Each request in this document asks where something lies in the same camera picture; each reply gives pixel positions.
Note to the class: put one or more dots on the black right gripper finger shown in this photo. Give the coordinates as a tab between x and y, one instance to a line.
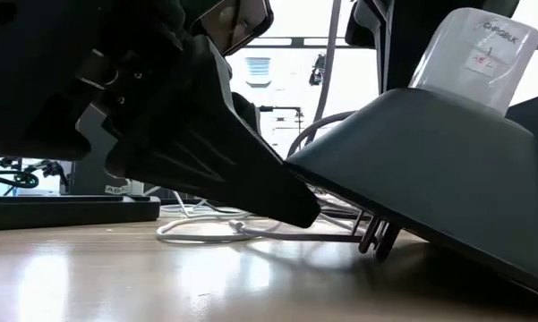
362	22
407	44

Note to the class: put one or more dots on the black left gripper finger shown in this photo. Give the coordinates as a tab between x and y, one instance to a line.
250	112
215	170

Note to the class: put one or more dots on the small white USB charger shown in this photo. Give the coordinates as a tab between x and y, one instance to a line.
474	67

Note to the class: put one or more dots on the black charging block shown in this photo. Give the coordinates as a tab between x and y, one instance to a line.
429	170

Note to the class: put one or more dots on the long black power strip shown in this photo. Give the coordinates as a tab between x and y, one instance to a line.
71	212

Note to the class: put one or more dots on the black overhead rig beam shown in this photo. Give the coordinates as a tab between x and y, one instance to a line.
297	42

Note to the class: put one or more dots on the black hanging camera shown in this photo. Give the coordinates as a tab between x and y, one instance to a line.
317	71

